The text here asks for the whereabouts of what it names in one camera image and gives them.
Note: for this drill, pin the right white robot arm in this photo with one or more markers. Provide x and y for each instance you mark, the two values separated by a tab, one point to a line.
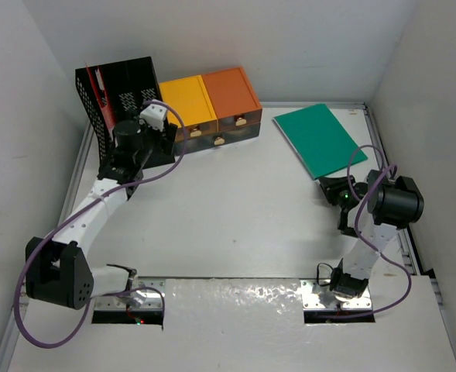
373	212

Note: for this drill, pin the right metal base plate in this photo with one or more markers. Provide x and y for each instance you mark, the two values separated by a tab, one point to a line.
316	298

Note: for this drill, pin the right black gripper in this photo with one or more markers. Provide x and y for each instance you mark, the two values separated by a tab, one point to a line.
331	186

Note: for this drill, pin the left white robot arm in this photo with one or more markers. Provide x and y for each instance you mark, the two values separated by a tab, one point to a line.
57	268

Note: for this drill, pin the metal base plate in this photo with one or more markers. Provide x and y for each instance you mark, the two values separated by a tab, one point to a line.
316	298
149	297

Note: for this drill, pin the black mesh file organizer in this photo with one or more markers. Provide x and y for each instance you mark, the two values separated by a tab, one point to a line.
129	83

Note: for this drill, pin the red folder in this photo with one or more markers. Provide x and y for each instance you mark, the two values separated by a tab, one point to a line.
101	94

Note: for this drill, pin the orange yellow drawer cabinet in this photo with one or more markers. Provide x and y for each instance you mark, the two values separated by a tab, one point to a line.
217	108

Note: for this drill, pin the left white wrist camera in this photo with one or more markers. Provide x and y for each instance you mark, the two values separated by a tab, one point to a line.
154	115

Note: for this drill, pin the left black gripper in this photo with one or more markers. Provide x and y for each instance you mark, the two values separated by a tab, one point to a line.
162	144

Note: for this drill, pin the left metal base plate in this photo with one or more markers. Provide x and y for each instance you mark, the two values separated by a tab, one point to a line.
149	297

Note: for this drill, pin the green folder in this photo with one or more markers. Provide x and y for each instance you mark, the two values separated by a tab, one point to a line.
320	140

